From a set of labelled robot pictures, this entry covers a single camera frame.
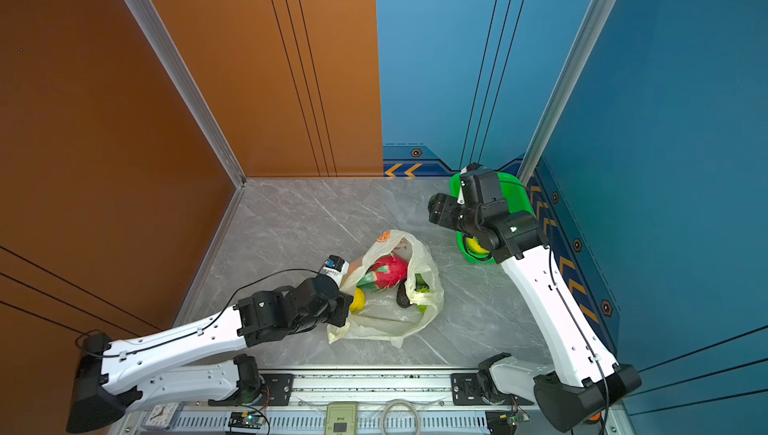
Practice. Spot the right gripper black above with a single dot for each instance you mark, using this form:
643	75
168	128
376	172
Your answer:
437	210

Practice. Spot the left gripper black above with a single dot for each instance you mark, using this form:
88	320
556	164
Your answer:
344	301

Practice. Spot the yellow banana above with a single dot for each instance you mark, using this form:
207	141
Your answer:
475	249

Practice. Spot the translucent yellowish plastic bag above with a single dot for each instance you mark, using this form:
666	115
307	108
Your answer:
382	319

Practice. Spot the green plastic basket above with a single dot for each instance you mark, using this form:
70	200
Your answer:
523	225

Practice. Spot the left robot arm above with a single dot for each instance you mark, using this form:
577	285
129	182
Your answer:
113	376

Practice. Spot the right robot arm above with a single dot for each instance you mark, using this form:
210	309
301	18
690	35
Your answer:
585	378

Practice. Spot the pink dragon fruit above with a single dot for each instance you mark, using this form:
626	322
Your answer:
386	272

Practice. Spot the green round fruit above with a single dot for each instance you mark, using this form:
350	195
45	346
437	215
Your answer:
421	287

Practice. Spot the pale green handheld device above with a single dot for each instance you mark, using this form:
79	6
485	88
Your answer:
341	418

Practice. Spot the green circuit board left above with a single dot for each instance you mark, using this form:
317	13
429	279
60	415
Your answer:
247	422

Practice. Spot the small analog clock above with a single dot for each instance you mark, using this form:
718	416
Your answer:
161	417

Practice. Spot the small circuit board right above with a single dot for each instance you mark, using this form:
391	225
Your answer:
505	422

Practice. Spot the orange black tape measure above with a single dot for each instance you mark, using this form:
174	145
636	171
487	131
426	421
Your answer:
595	419

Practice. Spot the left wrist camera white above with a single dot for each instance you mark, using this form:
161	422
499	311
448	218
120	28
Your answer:
336	268

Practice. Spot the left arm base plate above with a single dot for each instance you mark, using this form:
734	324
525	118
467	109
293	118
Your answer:
275	391

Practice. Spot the aluminium front rail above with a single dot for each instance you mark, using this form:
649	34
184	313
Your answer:
410	401

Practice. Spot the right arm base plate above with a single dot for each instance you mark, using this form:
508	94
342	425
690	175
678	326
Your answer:
478	389

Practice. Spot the right aluminium corner post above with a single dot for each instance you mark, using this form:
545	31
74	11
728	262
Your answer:
583	44

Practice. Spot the aluminium corner post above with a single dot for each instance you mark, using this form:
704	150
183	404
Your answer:
583	44
153	28

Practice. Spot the left aluminium corner post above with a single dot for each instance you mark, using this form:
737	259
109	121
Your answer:
153	28

